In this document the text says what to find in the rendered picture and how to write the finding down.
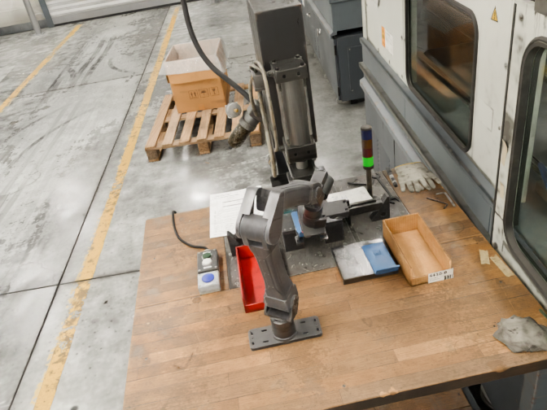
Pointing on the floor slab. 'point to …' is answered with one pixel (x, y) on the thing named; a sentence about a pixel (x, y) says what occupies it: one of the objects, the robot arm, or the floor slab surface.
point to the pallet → (168, 114)
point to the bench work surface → (311, 304)
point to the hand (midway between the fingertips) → (309, 232)
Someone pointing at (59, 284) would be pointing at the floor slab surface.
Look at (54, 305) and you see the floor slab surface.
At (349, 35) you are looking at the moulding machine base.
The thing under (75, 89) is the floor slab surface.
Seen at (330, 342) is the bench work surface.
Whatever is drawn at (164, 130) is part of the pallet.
